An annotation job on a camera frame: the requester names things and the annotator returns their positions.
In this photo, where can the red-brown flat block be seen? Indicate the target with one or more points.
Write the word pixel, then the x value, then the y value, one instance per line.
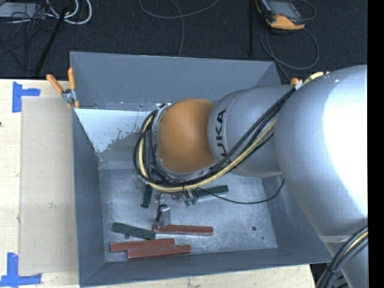
pixel 162 251
pixel 186 229
pixel 138 245

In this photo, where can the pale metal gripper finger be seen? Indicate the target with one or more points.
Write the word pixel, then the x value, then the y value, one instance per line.
pixel 166 217
pixel 157 216

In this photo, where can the dark green flat block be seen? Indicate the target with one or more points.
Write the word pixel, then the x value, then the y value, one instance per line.
pixel 213 190
pixel 132 230
pixel 147 196

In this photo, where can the pale brown cardboard board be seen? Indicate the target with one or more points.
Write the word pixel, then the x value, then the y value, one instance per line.
pixel 45 175

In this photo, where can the grey metal bin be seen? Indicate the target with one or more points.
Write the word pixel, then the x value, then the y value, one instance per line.
pixel 120 79

